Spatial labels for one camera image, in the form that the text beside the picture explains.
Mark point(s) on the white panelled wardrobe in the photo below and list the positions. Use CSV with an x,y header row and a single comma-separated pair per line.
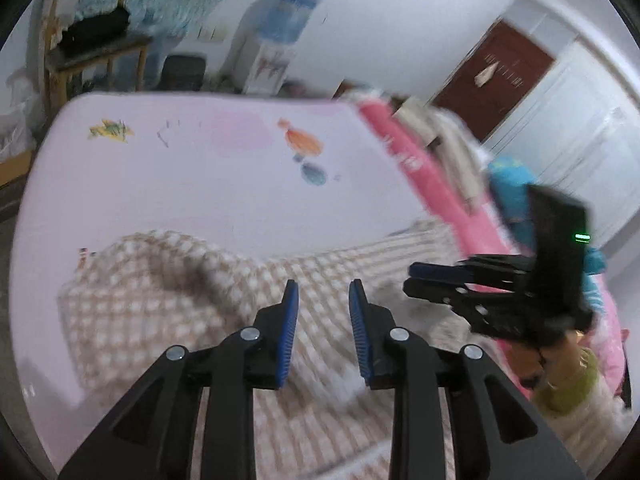
x,y
575,110

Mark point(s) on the wooden chair with dark seat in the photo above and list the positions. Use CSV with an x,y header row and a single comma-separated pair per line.
x,y
95,55

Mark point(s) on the pink patterned blanket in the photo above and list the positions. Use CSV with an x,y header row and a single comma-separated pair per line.
x,y
430,180

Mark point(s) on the small wooden stool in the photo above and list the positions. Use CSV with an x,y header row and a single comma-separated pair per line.
x,y
15,167

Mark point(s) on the beige white checkered coat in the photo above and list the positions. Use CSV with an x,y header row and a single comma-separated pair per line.
x,y
150,300

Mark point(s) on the white plastic bags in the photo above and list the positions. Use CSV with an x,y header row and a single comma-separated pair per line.
x,y
17,115

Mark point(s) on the white water dispenser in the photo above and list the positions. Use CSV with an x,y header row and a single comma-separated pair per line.
x,y
267,67

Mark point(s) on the black trash bin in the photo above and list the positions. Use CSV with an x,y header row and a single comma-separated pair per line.
x,y
184,72

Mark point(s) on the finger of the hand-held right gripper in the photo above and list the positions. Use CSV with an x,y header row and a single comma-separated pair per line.
x,y
435,271
430,290

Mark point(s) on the wall socket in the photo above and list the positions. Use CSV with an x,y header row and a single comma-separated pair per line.
x,y
212,34

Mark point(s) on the bed with pink printed sheet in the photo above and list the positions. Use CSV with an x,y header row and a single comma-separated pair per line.
x,y
200,185

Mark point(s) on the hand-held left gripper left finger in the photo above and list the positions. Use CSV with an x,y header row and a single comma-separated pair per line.
x,y
290,330

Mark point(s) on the brown wooden door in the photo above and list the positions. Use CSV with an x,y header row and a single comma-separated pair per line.
x,y
480,107

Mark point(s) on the beige clothes pile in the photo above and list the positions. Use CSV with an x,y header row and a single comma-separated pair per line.
x,y
460,155

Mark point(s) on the blue water bottle with label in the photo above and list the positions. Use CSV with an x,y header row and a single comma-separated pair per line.
x,y
290,12

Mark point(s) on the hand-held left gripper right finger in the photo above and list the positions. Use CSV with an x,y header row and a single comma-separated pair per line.
x,y
357,330

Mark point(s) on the black folded cloth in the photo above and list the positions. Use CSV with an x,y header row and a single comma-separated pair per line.
x,y
95,30

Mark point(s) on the small cloth hanging on door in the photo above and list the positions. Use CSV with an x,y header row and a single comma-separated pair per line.
x,y
486,74

